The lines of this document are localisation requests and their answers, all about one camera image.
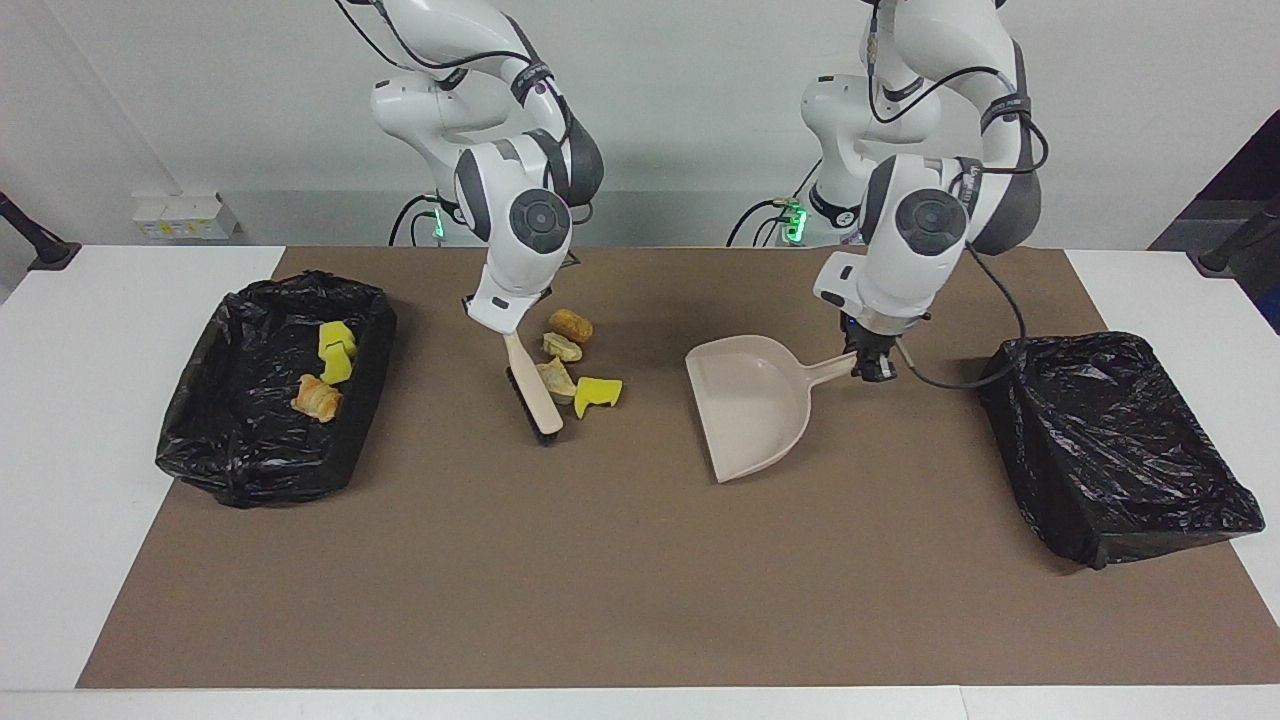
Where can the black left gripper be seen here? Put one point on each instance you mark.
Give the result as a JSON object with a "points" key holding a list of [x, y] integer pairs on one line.
{"points": [[868, 335]]}

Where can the beige plastic dustpan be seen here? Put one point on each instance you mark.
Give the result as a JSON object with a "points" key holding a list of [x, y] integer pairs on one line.
{"points": [[750, 410]]}

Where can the notched yellow sponge piece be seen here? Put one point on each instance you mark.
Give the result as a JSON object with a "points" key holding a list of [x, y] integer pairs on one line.
{"points": [[598, 392]]}

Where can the brown potato shaped bread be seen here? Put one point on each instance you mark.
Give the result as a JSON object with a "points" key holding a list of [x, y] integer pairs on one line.
{"points": [[572, 326]]}

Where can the oval pale bread piece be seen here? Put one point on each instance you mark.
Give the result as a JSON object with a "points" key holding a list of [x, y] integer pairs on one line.
{"points": [[562, 348]]}

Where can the angular pale bread piece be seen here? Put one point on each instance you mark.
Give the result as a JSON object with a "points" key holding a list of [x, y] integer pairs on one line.
{"points": [[557, 382]]}

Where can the beige hand brush black bristles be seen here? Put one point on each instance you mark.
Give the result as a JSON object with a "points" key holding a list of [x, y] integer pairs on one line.
{"points": [[535, 395]]}

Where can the small yellow sponge piece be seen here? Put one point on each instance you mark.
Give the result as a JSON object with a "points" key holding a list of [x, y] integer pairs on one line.
{"points": [[338, 370]]}

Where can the large yellow sponge piece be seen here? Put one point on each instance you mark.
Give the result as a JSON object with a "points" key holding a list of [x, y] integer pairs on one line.
{"points": [[335, 335]]}

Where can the orange striped croissant piece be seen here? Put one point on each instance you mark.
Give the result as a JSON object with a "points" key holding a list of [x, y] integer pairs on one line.
{"points": [[318, 400]]}

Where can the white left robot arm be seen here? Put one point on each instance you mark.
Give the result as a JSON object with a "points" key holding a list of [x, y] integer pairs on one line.
{"points": [[900, 270]]}

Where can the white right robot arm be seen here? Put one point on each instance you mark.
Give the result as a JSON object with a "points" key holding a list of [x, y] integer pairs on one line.
{"points": [[500, 260]]}

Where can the black bag lined trash bin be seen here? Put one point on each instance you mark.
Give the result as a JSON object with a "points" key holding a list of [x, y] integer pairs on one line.
{"points": [[230, 460], [1110, 450]]}

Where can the brown paper table mat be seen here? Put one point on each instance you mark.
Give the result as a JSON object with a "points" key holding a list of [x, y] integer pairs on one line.
{"points": [[640, 600]]}

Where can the black stand pole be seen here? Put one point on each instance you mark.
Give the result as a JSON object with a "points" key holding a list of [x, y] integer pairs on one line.
{"points": [[40, 245], [1225, 255]]}

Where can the white power strip box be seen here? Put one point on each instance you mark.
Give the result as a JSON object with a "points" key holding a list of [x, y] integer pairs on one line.
{"points": [[185, 218]]}

